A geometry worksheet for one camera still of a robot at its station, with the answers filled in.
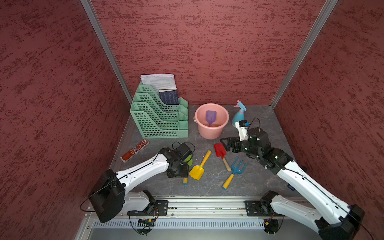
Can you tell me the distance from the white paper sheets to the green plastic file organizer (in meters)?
0.04

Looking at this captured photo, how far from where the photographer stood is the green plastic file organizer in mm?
887

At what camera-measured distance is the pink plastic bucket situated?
0.90 m

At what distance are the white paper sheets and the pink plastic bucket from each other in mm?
278

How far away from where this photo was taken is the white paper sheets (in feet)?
3.27
